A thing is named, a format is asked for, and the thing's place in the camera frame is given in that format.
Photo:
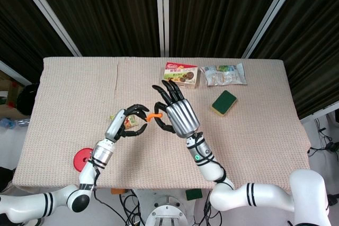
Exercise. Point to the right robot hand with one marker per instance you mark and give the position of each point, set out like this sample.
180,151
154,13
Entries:
182,117

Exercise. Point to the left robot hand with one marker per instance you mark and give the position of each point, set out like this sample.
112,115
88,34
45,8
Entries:
115,125

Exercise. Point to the small orange object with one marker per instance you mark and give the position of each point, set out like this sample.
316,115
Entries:
154,115

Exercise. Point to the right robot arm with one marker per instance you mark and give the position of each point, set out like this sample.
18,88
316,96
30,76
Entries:
238,186

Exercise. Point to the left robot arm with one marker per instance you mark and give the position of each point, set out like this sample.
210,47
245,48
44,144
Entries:
87,175

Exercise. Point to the green snack packet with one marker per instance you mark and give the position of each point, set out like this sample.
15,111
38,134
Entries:
131,121

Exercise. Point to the beige woven tablecloth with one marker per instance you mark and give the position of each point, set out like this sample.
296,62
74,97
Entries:
79,104

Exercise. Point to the biscuit box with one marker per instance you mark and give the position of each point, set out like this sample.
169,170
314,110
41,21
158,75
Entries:
181,75

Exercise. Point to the green yellow sponge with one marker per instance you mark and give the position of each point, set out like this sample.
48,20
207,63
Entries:
224,103

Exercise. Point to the red round disc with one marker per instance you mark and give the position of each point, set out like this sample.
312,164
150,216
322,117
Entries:
80,159

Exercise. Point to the clear plastic snack bag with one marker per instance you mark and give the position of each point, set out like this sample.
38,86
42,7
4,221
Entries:
224,74

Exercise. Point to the orange block under table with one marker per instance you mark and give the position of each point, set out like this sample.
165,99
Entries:
117,191

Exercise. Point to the green block under table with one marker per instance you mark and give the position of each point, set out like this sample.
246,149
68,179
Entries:
193,194

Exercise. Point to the black round object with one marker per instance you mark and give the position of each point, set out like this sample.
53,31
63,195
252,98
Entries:
26,99

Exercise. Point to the robot torso base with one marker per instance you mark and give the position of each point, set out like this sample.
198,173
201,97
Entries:
167,215

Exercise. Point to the cardboard box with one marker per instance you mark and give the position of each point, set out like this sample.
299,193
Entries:
9,89

